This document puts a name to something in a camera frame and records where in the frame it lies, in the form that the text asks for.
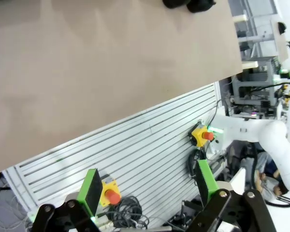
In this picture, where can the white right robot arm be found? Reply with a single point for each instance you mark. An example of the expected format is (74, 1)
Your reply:
(273, 135)

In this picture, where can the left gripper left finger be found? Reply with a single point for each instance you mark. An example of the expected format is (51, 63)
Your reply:
(90, 193)

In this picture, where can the person in grey clothing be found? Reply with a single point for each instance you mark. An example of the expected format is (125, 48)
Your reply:
(268, 183)

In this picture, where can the aluminium slatted panel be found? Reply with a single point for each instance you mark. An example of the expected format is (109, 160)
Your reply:
(135, 149)

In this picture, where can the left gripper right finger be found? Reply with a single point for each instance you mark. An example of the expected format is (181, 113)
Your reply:
(205, 183)

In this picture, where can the yellow emergency stop button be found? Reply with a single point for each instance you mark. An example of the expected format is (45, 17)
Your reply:
(111, 193)
(200, 135)

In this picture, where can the grey metal equipment rack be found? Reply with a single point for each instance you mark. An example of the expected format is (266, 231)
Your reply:
(251, 91)

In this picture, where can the beige tube frame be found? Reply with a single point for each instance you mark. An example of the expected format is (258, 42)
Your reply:
(239, 18)

